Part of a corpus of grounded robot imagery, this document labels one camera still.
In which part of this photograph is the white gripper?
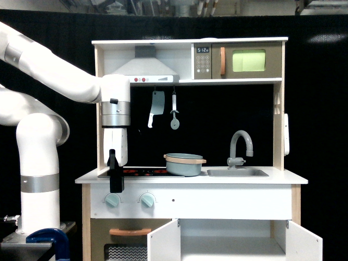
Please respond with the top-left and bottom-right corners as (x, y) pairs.
(103, 128), (128, 193)

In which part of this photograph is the grey-blue toy pot bowl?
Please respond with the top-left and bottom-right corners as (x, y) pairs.
(164, 153), (207, 177)

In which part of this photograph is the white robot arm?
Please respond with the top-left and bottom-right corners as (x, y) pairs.
(1, 24), (131, 234)

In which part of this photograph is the left white cabinet door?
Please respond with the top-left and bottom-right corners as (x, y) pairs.
(147, 219), (181, 261)

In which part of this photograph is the white cabinet door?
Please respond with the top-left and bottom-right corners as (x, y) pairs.
(274, 220), (323, 261)
(147, 219), (181, 261)

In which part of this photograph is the white wooden toy kitchen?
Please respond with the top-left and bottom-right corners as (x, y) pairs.
(77, 37), (307, 260)

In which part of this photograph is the right white cabinet door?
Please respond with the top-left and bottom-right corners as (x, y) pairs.
(274, 220), (323, 261)

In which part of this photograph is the black toy stovetop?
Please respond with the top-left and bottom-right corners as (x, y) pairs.
(123, 167), (183, 178)

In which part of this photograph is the left mint stove knob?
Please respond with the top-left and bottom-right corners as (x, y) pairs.
(104, 193), (121, 208)

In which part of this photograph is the mint stove knob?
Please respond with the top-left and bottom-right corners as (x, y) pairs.
(104, 193), (121, 208)
(140, 192), (156, 208)

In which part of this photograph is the right mint stove knob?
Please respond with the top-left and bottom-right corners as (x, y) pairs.
(140, 192), (156, 208)

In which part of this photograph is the toy pizza cutter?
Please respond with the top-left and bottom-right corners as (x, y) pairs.
(170, 92), (179, 130)

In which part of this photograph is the toy cleaver knife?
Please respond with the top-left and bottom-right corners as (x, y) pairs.
(147, 91), (165, 128)

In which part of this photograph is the blue clamp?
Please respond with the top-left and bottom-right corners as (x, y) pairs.
(26, 228), (70, 260)

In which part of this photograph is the grey toy faucet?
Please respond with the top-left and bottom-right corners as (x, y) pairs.
(227, 130), (254, 170)

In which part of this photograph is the grey toy sink basin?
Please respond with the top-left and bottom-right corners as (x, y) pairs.
(207, 169), (269, 177)

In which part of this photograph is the grey robot mounting base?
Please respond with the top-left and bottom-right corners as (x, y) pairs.
(1, 215), (77, 260)

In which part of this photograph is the white side-hung utensil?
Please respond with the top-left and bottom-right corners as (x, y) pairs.
(284, 114), (290, 156)

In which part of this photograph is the toy oven door orange handle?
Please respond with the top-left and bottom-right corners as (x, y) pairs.
(90, 218), (173, 261)

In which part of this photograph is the toy microwave with orange handle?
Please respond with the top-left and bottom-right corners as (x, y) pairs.
(192, 42), (282, 79)

